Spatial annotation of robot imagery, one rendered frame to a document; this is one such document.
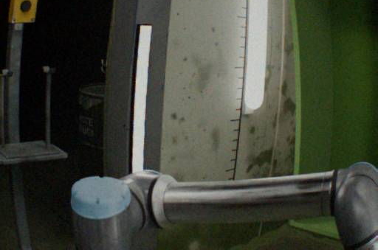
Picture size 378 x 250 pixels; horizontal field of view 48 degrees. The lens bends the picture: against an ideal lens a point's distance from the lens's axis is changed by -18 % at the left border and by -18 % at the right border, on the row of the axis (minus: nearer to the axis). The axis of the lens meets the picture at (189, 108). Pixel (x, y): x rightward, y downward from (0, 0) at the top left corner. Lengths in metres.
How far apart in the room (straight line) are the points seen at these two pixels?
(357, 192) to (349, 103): 1.23
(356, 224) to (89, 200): 0.60
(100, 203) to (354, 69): 1.37
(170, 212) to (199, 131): 1.09
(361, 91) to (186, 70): 0.81
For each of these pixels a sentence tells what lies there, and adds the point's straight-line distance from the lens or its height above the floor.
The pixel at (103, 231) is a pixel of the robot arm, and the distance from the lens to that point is 1.10.
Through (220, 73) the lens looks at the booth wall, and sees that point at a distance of 2.28.
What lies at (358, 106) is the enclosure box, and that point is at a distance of 2.14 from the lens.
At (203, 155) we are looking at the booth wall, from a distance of 2.30.
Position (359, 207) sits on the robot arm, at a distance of 0.94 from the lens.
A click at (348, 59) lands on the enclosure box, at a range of 2.10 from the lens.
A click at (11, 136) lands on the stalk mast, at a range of 1.93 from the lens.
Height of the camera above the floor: 1.30
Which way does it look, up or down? 10 degrees down
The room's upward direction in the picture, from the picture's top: 4 degrees clockwise
